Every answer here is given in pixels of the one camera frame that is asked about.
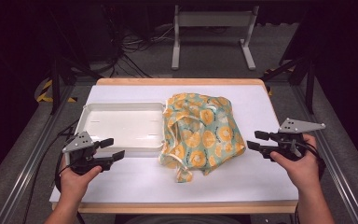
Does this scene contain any white table mat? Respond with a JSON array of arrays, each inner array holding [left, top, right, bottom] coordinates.
[[49, 84, 299, 205]]

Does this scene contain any grey metal stand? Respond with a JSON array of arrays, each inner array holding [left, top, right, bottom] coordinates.
[[171, 4, 260, 72]]

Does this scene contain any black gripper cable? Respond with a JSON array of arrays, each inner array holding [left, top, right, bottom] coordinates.
[[302, 139, 327, 181], [21, 120, 87, 224]]

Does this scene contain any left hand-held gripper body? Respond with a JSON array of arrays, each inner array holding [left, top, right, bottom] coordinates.
[[62, 131, 116, 176]]

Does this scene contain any person's left hand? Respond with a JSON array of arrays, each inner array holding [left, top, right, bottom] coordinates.
[[59, 155, 103, 203]]

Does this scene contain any white plastic tray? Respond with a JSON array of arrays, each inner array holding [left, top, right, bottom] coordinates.
[[74, 102, 167, 154]]

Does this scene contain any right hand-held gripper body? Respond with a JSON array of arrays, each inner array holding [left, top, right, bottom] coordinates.
[[262, 117, 326, 163]]

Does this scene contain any yellow black striped tape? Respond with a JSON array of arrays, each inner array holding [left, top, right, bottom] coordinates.
[[35, 79, 77, 104]]

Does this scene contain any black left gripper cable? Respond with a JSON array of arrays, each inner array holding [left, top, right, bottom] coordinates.
[[21, 120, 87, 224]]

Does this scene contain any black tripod stand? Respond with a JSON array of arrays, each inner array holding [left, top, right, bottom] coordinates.
[[260, 52, 319, 115], [47, 8, 104, 116]]

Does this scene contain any black floor cable bundle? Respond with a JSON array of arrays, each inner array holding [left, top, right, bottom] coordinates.
[[103, 6, 175, 78]]

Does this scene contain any aluminium rail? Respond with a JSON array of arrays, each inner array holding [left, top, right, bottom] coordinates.
[[0, 83, 76, 224], [291, 83, 358, 224]]

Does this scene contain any orange slice print bag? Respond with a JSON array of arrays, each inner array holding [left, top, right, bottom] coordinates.
[[157, 91, 248, 184]]

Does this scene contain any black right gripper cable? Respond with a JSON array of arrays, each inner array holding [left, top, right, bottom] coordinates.
[[302, 139, 327, 181]]

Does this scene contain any person's right hand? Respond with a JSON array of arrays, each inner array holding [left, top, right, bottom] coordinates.
[[268, 133, 324, 194]]

